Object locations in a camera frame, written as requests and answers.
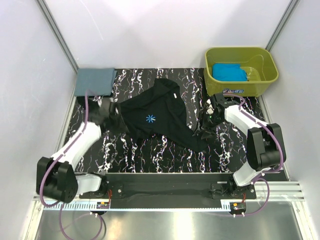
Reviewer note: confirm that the folded grey t shirt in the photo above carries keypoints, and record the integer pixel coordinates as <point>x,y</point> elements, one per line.
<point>98,81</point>

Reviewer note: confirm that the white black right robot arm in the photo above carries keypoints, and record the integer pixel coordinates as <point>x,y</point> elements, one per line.
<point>265,148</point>

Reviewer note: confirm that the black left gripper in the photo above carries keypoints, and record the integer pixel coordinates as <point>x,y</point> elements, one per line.
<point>111,109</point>

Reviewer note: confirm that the left rear frame post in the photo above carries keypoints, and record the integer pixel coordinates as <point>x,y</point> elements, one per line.
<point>57,33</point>

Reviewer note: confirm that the black t shirt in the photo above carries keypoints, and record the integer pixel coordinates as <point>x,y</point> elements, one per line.
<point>157,110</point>

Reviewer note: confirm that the white slotted cable duct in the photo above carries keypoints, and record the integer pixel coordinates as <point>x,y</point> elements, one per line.
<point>143,206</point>

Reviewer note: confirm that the frame post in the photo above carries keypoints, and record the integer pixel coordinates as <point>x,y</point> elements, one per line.
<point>57,33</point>
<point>291,7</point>

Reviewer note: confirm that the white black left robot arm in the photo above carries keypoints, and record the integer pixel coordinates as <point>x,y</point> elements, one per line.
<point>55,175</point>

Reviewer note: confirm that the right rear frame post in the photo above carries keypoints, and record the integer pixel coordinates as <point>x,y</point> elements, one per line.
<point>291,7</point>

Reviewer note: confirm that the silver aluminium frame rail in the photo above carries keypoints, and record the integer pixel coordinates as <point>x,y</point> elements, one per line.
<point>275,190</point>

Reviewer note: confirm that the olive green plastic tub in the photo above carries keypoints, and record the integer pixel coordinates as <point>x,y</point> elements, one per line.
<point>257,62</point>

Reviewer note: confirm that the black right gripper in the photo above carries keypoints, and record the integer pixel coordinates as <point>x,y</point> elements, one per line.
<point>206,125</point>

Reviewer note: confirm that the blue t shirt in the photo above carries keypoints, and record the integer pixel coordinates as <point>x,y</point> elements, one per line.
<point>229,72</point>

